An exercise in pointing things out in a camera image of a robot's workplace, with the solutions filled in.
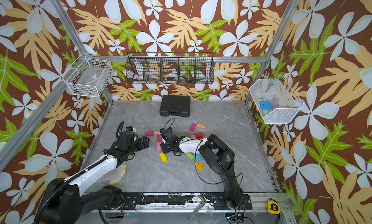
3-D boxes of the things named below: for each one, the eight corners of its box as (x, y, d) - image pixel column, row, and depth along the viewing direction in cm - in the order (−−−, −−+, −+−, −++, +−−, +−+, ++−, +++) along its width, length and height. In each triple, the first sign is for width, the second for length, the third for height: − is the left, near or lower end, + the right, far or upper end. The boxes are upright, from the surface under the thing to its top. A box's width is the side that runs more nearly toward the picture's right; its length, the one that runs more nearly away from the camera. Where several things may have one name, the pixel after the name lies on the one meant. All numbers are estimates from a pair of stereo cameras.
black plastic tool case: (159, 117, 112) (158, 112, 107) (162, 99, 124) (161, 94, 120) (190, 117, 112) (190, 113, 108) (190, 99, 124) (190, 95, 120)
